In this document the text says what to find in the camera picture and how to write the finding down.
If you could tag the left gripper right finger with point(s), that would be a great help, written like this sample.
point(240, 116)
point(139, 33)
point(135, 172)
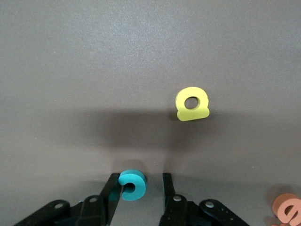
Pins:
point(174, 209)

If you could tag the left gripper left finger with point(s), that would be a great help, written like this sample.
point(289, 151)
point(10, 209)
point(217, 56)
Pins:
point(110, 207)

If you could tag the teal foam letter c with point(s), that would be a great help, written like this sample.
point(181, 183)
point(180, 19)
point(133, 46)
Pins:
point(141, 188)

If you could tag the yellow foam letter a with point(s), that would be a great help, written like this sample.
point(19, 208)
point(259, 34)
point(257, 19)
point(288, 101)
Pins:
point(188, 115)

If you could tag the orange foam letter e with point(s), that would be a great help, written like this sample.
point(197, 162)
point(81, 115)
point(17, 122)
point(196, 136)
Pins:
point(279, 207)

